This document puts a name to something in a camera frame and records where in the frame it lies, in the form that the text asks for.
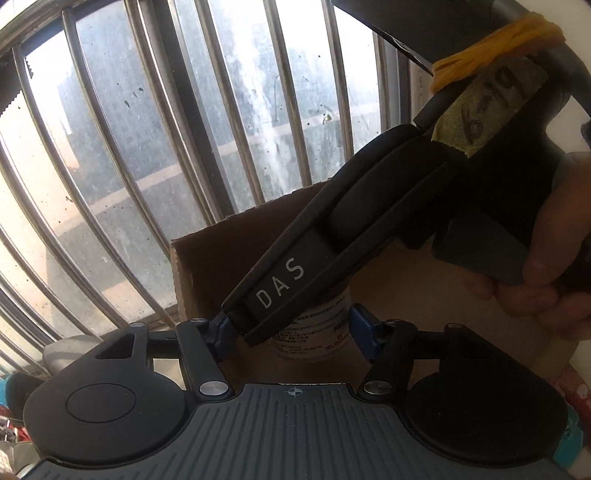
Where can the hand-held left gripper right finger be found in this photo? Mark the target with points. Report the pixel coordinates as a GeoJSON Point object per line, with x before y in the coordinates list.
{"type": "Point", "coordinates": [362, 332]}

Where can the white labelled can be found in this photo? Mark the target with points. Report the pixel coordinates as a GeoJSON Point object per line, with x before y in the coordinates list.
{"type": "Point", "coordinates": [318, 332]}

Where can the handwritten paper tape label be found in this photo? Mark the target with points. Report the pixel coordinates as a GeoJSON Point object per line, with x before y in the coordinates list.
{"type": "Point", "coordinates": [489, 110]}

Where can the yellow rubber band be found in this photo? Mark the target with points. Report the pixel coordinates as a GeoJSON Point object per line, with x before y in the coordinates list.
{"type": "Point", "coordinates": [498, 44]}

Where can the grey plastic object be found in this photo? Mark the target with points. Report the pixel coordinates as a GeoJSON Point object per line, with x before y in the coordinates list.
{"type": "Point", "coordinates": [69, 350]}

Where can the brown cardboard box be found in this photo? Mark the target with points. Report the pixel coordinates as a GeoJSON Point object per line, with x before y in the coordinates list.
{"type": "Point", "coordinates": [203, 277]}

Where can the person's right hand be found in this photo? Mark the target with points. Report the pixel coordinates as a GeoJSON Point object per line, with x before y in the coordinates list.
{"type": "Point", "coordinates": [554, 230]}

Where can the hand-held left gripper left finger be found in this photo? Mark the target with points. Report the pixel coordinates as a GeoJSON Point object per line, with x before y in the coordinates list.
{"type": "Point", "coordinates": [221, 339]}

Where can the floral patterned cloth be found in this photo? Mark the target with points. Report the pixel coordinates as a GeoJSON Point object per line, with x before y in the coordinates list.
{"type": "Point", "coordinates": [577, 392]}

